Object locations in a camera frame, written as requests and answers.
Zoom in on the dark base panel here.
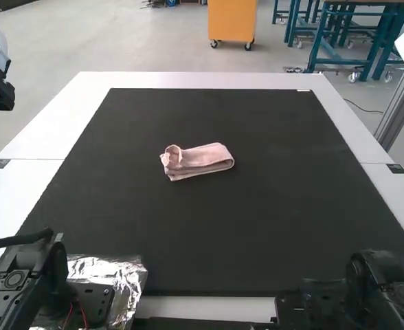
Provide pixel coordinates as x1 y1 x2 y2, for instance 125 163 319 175
133 316 278 330

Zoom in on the black mat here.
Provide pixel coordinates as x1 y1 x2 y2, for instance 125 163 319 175
16 88 404 298

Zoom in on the aluminium profile post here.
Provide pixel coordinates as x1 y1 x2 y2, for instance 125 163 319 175
373 74 404 152

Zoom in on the black cable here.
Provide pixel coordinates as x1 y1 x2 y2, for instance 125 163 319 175
0 228 54 254

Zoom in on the yellow wheeled cart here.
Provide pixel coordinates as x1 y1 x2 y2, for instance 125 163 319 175
207 0 258 52

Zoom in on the blue workbench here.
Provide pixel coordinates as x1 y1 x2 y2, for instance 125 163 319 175
306 0 404 83
272 0 323 47

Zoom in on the silver foil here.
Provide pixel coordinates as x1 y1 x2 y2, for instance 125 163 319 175
66 253 148 330

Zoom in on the pale towel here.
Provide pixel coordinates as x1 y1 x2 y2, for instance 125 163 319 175
159 141 236 182

